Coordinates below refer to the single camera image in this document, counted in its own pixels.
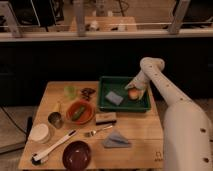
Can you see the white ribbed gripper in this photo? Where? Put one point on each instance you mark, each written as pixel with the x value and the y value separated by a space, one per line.
pixel 140 82

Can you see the red yellow apple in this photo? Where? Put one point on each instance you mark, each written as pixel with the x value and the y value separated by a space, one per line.
pixel 133 94

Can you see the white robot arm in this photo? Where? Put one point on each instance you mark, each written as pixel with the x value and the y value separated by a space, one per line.
pixel 187 128

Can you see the green plastic tray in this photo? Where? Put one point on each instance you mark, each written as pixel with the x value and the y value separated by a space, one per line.
pixel 117 84

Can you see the blue sponge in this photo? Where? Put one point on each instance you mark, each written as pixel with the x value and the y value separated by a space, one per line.
pixel 114 98

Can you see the wooden block with black base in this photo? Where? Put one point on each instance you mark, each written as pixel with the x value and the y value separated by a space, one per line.
pixel 104 118

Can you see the gray folded cloth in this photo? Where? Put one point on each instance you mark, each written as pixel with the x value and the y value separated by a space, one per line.
pixel 116 140

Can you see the dark grape bunch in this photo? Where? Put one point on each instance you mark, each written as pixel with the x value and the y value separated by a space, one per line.
pixel 86 93

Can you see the orange plate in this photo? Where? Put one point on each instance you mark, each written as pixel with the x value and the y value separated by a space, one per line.
pixel 85 117

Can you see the metal fork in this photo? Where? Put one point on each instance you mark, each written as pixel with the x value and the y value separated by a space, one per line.
pixel 94 132

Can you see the green pickle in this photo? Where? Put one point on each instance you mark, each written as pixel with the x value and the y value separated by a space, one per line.
pixel 77 114

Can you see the green translucent cup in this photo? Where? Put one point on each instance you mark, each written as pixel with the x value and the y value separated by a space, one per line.
pixel 70 92

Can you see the yellow small object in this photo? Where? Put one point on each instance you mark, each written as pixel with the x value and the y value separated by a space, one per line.
pixel 57 107

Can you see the metal cup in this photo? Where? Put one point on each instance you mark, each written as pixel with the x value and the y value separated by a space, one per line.
pixel 55 119

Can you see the dark red bowl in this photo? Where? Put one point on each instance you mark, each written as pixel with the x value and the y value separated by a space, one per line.
pixel 76 156

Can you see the white round container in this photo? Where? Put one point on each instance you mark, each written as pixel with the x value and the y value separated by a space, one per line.
pixel 40 133

